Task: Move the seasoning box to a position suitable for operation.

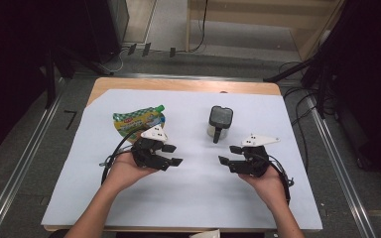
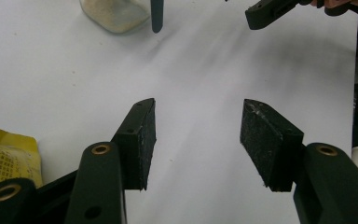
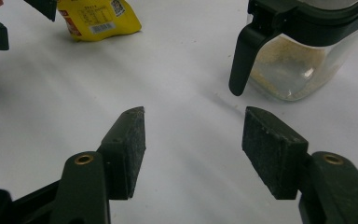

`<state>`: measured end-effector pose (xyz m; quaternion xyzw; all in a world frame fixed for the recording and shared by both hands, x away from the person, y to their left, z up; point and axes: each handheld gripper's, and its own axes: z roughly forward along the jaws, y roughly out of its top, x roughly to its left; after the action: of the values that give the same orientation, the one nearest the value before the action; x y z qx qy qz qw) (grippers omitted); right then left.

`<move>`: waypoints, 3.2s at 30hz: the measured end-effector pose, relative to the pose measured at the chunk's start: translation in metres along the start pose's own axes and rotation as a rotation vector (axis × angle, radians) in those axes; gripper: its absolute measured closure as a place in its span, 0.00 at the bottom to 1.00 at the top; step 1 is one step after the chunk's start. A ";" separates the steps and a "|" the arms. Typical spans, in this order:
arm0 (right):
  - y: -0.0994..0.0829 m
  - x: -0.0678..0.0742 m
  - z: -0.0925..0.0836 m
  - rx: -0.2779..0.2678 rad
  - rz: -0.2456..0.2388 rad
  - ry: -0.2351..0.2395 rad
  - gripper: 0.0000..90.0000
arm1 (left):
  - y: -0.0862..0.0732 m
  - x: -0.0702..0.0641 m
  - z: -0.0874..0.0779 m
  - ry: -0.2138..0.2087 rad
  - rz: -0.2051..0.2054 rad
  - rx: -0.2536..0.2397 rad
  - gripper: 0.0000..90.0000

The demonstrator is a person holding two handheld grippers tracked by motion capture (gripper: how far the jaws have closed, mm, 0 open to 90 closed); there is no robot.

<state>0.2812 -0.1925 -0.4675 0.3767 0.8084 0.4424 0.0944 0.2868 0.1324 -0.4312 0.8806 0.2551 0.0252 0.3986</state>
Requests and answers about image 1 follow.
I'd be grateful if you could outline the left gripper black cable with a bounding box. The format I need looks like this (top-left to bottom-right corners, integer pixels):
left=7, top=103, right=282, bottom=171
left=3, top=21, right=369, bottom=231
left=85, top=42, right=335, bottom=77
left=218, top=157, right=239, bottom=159
left=98, top=126, right=147, bottom=186

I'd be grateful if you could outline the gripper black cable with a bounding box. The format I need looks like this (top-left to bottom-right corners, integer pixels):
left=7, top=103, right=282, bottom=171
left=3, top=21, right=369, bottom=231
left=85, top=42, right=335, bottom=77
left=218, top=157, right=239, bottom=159
left=98, top=126, right=147, bottom=186
left=261, top=153, right=296, bottom=206

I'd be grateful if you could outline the black angled floor tape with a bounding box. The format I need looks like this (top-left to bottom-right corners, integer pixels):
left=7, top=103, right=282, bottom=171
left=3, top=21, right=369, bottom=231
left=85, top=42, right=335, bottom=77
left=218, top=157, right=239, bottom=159
left=63, top=109, right=78, bottom=131

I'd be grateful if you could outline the metal floor rail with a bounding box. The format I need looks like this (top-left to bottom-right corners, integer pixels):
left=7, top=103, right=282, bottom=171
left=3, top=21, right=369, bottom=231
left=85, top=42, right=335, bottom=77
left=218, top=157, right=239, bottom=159
left=0, top=77, right=68, bottom=238
left=306, top=95, right=378, bottom=238

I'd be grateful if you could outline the green and yellow sauce pouch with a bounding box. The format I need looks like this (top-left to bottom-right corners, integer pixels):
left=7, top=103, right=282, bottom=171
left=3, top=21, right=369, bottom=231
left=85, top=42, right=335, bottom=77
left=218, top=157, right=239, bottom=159
left=112, top=104, right=167, bottom=144

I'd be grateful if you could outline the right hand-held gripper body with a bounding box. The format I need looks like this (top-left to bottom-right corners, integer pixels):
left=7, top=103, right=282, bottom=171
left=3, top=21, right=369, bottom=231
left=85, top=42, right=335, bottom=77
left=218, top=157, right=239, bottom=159
left=240, top=133, right=282, bottom=178

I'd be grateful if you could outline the person's left hand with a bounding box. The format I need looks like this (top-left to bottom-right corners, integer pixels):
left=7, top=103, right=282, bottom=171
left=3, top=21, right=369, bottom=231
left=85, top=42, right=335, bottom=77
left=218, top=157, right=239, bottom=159
left=107, top=152, right=160, bottom=194

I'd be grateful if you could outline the hanging black cable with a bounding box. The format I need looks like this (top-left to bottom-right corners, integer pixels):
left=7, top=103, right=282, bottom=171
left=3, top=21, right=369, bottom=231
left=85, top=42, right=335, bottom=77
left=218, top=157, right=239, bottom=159
left=190, top=0, right=209, bottom=54

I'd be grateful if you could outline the wooden table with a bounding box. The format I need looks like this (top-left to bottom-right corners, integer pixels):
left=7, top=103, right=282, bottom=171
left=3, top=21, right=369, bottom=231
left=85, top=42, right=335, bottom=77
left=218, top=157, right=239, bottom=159
left=43, top=76, right=323, bottom=233

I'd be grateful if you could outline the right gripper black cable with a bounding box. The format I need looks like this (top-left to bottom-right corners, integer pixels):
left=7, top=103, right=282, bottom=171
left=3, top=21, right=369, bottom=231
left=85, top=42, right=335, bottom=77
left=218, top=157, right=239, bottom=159
left=261, top=153, right=296, bottom=206

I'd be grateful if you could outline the light wooden frame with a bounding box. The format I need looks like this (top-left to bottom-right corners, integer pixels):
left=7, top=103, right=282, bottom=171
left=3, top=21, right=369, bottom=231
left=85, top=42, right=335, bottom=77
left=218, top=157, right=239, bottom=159
left=185, top=0, right=348, bottom=62

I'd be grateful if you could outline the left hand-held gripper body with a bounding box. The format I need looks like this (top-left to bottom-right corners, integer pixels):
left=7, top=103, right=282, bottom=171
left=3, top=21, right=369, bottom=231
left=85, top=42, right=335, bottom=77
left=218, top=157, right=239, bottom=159
left=130, top=124, right=172, bottom=171

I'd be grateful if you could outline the person's right hand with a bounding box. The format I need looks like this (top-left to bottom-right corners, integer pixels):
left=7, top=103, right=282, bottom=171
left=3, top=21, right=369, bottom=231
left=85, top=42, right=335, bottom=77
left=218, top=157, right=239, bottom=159
left=237, top=164, right=291, bottom=211

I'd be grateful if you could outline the black cabinet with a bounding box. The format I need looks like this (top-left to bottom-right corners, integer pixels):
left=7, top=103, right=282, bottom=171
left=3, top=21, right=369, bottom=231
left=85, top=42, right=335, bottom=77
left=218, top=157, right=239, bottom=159
left=78, top=0, right=130, bottom=65

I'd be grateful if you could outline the black floor cable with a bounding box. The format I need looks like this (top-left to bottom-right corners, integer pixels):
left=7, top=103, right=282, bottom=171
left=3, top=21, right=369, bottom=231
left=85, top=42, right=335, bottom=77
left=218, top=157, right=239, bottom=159
left=279, top=60, right=318, bottom=173

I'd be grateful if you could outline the white floor cable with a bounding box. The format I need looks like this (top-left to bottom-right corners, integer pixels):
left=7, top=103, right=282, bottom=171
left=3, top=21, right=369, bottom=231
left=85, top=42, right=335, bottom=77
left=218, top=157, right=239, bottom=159
left=98, top=49, right=127, bottom=74

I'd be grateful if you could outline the black curtain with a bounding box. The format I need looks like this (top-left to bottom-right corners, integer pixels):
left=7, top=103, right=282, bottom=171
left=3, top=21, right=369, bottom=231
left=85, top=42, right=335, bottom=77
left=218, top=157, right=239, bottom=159
left=0, top=0, right=90, bottom=163
left=320, top=0, right=381, bottom=186

